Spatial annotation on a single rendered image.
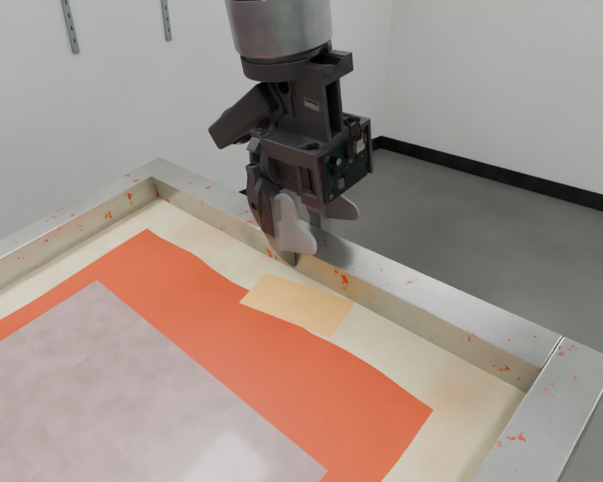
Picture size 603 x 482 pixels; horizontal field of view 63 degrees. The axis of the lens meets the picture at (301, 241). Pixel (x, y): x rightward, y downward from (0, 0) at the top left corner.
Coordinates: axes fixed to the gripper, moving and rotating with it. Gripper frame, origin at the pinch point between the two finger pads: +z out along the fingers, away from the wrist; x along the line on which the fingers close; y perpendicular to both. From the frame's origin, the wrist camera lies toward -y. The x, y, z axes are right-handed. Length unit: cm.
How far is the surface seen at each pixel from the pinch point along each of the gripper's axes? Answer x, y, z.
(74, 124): 48, -200, 52
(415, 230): 177, -98, 156
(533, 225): 232, -49, 167
